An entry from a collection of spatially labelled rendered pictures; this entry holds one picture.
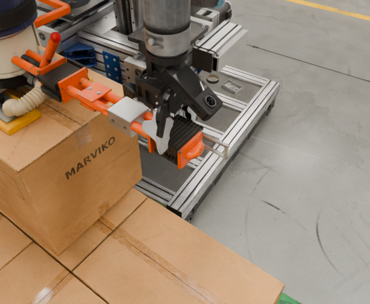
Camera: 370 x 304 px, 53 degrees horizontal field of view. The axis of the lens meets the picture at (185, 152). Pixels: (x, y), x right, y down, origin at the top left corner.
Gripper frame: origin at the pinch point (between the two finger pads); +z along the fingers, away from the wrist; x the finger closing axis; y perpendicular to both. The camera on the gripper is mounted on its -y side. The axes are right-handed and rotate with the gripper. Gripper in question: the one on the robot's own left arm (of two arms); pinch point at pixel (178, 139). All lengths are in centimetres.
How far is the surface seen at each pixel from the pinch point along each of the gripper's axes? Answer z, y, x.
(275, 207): 121, 0, -87
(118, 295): 66, 13, 16
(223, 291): 66, -13, -6
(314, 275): 120, -34, -62
